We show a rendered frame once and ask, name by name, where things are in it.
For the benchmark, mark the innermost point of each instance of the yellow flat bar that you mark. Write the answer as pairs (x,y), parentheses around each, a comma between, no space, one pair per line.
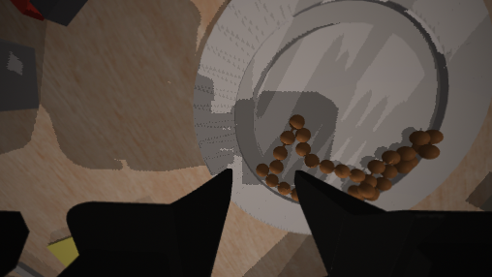
(65,250)

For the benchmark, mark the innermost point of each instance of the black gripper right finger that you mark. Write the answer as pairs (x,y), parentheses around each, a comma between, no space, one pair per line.
(358,239)

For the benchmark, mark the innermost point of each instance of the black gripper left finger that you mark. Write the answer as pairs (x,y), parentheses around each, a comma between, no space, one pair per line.
(188,231)

